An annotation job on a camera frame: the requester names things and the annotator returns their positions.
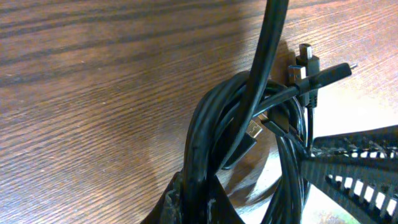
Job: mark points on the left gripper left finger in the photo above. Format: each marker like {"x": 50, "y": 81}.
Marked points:
{"x": 212, "y": 205}

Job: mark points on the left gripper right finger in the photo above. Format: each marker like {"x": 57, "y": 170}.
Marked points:
{"x": 358, "y": 171}

